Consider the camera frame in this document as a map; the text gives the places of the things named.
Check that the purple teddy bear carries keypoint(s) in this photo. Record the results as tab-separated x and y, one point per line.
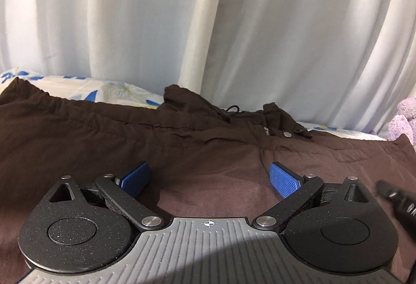
404	121

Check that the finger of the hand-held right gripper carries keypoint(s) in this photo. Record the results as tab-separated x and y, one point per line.
401	201

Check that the blue floral bed sheet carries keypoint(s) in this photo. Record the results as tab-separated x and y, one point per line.
65	86

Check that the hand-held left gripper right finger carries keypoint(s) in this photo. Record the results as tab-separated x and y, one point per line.
284	181

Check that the brown jacket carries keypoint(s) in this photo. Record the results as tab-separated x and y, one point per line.
211	154

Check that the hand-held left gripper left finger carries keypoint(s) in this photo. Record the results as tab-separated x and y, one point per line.
136	177

